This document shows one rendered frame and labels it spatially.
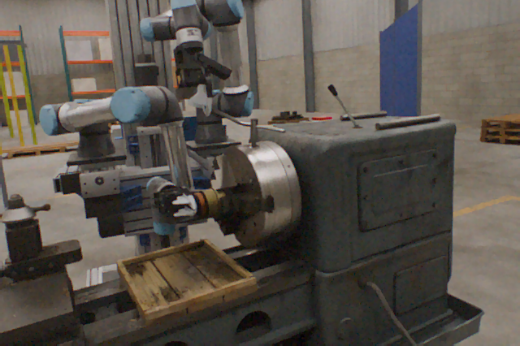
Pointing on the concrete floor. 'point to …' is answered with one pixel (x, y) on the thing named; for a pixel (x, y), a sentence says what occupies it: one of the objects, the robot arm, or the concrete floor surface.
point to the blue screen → (401, 64)
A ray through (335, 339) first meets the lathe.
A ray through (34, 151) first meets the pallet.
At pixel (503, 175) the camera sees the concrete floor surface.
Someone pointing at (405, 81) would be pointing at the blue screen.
